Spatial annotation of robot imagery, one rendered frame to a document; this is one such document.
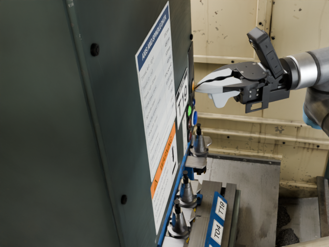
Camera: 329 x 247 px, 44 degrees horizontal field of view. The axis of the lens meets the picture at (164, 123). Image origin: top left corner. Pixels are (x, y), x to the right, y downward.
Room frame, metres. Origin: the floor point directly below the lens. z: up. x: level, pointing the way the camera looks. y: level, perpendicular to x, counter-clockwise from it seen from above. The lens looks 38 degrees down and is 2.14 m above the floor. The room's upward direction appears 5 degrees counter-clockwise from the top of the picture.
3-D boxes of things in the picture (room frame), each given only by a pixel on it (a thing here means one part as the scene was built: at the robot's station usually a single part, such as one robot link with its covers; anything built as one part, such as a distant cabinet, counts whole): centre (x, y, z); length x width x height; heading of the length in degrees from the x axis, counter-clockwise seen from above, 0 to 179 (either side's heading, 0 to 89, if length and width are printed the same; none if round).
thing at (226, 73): (0.72, -0.11, 1.67); 0.09 x 0.03 x 0.06; 103
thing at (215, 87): (0.69, -0.12, 1.67); 0.09 x 0.03 x 0.06; 103
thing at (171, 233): (0.72, -0.01, 1.21); 0.06 x 0.06 x 0.03
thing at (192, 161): (0.98, -0.09, 1.21); 0.07 x 0.05 x 0.01; 73
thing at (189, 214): (0.77, -0.03, 1.21); 0.07 x 0.05 x 0.01; 73
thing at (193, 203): (0.82, -0.05, 1.21); 0.06 x 0.06 x 0.03
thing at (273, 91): (0.72, -0.21, 1.67); 0.12 x 0.08 x 0.09; 103
